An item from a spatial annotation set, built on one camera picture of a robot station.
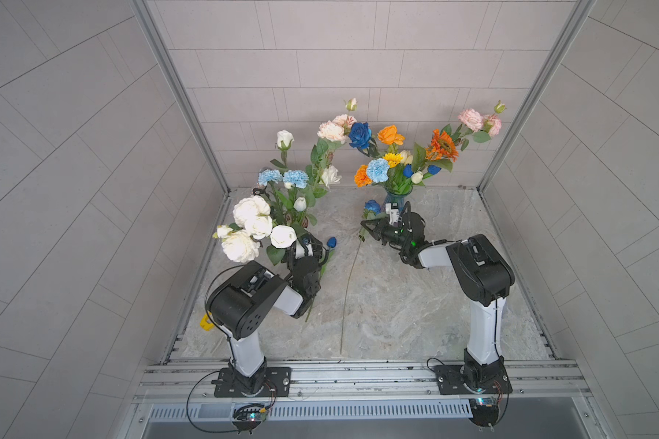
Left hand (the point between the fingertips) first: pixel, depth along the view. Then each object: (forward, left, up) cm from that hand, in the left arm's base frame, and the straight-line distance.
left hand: (302, 233), depth 90 cm
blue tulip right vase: (+10, -33, +20) cm, 40 cm away
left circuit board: (-48, +9, -9) cm, 50 cm away
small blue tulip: (+2, -10, -9) cm, 13 cm away
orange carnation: (+9, -19, +18) cm, 27 cm away
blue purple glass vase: (+9, -31, +10) cm, 34 cm away
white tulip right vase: (+7, -35, +19) cm, 41 cm away
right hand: (+4, -20, +1) cm, 21 cm away
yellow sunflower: (+16, -30, +19) cm, 39 cm away
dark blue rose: (+7, -24, +5) cm, 25 cm away
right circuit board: (-47, -50, -10) cm, 69 cm away
